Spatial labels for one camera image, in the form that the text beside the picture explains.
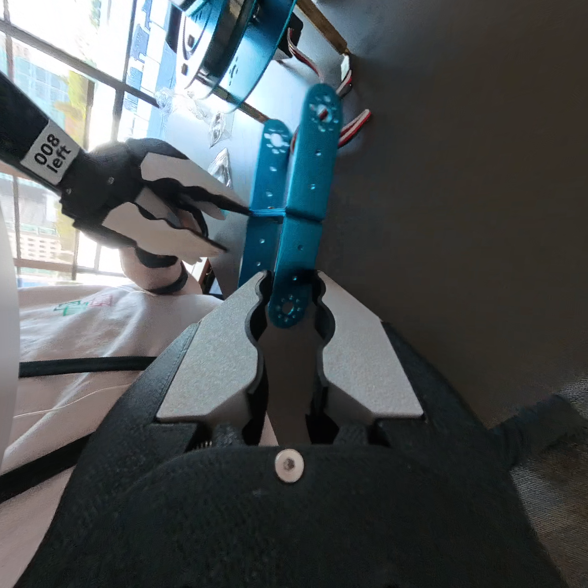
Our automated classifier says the person's left hand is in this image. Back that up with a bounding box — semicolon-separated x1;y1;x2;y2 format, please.
119;247;204;296

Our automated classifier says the thin red white servo cable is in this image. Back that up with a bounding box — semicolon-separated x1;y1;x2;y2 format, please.
284;28;373;149

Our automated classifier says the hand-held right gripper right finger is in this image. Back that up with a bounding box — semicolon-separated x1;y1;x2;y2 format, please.
305;270;424;432

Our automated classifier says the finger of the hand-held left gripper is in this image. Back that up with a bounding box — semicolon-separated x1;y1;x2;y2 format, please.
139;153;252;222
102;189;229;266

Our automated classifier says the large grid window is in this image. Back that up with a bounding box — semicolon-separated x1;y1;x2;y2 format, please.
0;0;184;282

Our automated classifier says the blue metal bracket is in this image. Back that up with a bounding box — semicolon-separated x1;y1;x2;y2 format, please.
239;84;343;329

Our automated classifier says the clear plastic wrap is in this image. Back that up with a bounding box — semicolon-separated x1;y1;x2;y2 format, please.
155;87;209;121

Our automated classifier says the blue round robot arm base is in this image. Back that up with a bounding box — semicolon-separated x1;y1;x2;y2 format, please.
168;0;352;124

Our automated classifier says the black lanyard strap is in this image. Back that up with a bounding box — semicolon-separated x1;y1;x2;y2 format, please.
0;355;159;503

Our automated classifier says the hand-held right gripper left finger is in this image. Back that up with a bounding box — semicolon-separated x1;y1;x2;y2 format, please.
156;270;272;444

